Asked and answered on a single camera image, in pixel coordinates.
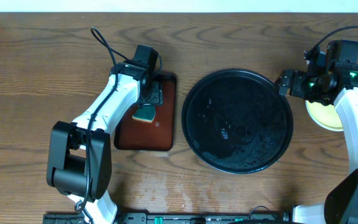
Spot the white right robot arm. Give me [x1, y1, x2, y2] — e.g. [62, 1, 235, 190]
[275, 40, 358, 224]

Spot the yellow plate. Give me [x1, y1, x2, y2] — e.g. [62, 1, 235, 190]
[305, 101, 343, 132]

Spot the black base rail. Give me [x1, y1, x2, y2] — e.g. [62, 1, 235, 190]
[42, 213, 291, 224]

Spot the rectangular tray of red water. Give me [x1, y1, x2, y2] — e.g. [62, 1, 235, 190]
[114, 72, 177, 151]

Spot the round black tray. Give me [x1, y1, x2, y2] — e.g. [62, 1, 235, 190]
[181, 69, 293, 174]

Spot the green yellow sponge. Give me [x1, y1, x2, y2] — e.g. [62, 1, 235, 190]
[132, 105, 156, 123]

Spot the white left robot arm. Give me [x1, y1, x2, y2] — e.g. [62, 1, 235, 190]
[43, 45, 163, 223]

